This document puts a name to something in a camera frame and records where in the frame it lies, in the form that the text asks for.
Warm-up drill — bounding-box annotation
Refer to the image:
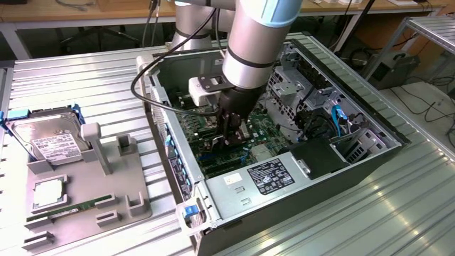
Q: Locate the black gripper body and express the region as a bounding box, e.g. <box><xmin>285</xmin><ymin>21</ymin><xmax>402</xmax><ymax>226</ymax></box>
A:
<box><xmin>214</xmin><ymin>85</ymin><xmax>264</xmax><ymax>121</ymax></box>

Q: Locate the black graphics card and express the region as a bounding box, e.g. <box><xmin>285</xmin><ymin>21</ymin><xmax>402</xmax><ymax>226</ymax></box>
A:
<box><xmin>209</xmin><ymin>134</ymin><xmax>250</xmax><ymax>154</ymax></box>

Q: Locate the green motherboard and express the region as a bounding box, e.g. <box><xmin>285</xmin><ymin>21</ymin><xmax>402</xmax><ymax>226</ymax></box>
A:
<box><xmin>165</xmin><ymin>89</ymin><xmax>296</xmax><ymax>179</ymax></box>

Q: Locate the silver metal drive cage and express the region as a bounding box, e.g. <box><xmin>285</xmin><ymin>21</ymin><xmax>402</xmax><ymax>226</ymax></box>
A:
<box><xmin>266</xmin><ymin>42</ymin><xmax>344</xmax><ymax>115</ymax></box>

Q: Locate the silver power supply unit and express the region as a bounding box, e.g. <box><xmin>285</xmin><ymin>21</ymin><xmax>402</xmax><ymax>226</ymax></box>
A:
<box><xmin>202</xmin><ymin>156</ymin><xmax>310</xmax><ymax>223</ymax></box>

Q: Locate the open black PC case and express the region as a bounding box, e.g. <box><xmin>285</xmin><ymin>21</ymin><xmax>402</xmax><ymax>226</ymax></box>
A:
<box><xmin>135</xmin><ymin>38</ymin><xmax>409</xmax><ymax>256</ymax></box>

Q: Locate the blue case latch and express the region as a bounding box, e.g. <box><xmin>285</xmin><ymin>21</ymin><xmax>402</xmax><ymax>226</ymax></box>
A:
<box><xmin>179</xmin><ymin>203</ymin><xmax>198</xmax><ymax>217</ymax></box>

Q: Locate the grey parts rack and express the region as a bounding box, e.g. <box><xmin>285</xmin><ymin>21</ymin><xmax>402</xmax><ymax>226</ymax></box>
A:
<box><xmin>19</xmin><ymin>122</ymin><xmax>154</xmax><ymax>252</ymax></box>

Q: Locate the grey box device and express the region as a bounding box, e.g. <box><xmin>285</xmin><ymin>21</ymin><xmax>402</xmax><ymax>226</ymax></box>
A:
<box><xmin>366</xmin><ymin>51</ymin><xmax>420</xmax><ymax>91</ymax></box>

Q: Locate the black office chair base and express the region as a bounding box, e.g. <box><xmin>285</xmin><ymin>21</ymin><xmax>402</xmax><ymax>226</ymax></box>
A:
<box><xmin>58</xmin><ymin>24</ymin><xmax>139</xmax><ymax>52</ymax></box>

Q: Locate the hard disk with blue caddy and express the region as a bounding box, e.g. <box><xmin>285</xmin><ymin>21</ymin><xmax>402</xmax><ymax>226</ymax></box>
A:
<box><xmin>0</xmin><ymin>104</ymin><xmax>89</xmax><ymax>164</ymax></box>

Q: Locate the wooden desk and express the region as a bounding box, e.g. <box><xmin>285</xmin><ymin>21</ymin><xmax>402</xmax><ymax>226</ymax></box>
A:
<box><xmin>0</xmin><ymin>0</ymin><xmax>448</xmax><ymax>60</ymax></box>

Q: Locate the green RAM stick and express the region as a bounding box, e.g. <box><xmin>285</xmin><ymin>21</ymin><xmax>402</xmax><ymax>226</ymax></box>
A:
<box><xmin>25</xmin><ymin>195</ymin><xmax>113</xmax><ymax>222</ymax></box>

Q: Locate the silver CPU chip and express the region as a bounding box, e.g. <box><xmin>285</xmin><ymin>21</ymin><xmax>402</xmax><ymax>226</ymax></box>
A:
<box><xmin>31</xmin><ymin>179</ymin><xmax>67</xmax><ymax>208</ymax></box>

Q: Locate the metal slat side table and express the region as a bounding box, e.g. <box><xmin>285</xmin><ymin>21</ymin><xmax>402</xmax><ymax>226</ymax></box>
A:
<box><xmin>380</xmin><ymin>16</ymin><xmax>455</xmax><ymax>77</ymax></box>

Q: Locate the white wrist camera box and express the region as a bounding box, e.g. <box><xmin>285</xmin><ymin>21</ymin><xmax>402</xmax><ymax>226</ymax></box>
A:
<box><xmin>186</xmin><ymin>76</ymin><xmax>229</xmax><ymax>108</ymax></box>

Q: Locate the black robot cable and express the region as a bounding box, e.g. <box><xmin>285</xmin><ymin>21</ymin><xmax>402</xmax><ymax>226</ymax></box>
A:
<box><xmin>129</xmin><ymin>7</ymin><xmax>228</xmax><ymax>116</ymax></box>

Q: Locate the blue SATA wire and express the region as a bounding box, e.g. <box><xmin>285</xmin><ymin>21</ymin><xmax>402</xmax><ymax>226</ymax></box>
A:
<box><xmin>330</xmin><ymin>104</ymin><xmax>348</xmax><ymax>140</ymax></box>

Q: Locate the black floor cable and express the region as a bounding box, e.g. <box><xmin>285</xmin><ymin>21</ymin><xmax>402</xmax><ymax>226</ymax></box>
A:
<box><xmin>388</xmin><ymin>85</ymin><xmax>455</xmax><ymax>124</ymax></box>

